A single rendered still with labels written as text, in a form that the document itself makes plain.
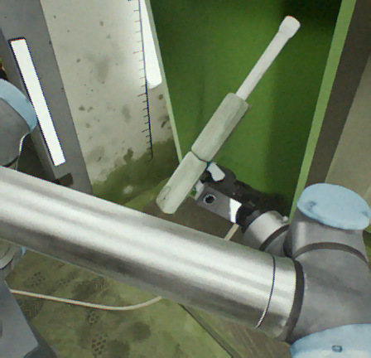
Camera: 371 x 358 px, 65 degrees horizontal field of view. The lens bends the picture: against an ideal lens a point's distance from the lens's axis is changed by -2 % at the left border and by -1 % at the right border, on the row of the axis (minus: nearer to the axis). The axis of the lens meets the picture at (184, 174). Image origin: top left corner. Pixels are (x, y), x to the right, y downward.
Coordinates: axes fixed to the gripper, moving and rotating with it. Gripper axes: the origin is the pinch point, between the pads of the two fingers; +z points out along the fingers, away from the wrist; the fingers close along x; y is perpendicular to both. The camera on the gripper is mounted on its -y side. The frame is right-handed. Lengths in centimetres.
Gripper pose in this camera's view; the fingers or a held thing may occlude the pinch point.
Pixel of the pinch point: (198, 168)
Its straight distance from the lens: 69.8
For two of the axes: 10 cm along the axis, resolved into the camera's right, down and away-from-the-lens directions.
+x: 5.1, -8.1, -2.9
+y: 7.0, 1.9, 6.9
